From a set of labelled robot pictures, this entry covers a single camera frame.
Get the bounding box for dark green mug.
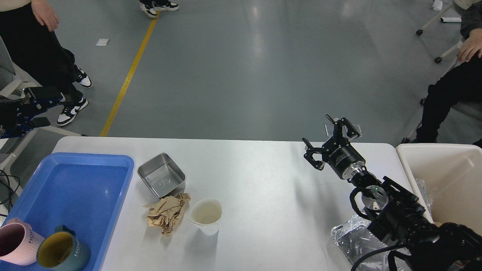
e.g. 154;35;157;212
36;225;91;271

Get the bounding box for square stainless steel container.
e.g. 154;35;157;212
137;153;186;199

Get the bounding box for white side table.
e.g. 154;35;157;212
0;137;23;171

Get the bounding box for pink ribbed mug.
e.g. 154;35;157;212
0;218;45;266

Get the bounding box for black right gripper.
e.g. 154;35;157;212
302;115;366;180

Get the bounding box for black cables at left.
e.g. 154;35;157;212
0;169;21;218

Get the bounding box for aluminium foil tray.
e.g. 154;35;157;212
331;215;389;271

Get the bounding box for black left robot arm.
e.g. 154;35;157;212
0;87;65;139

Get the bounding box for crumpled brown paper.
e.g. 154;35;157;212
143;193;191;237

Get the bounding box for white office chair right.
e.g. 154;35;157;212
407;0;482;140

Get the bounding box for person in cream shirt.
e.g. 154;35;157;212
0;0;92;126

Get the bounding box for beige plastic bin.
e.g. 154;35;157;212
396;143;482;234

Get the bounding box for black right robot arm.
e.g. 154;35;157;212
303;115;482;271

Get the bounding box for white paper cup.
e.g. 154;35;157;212
188;198;223;236

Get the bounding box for grey white office chair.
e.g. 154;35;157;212
0;38;81;174

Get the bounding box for blue plastic tray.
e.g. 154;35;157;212
6;152;134;271

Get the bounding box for person with black white sneakers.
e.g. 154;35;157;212
137;0;179;18

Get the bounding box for seated person in black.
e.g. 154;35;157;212
410;2;482;143

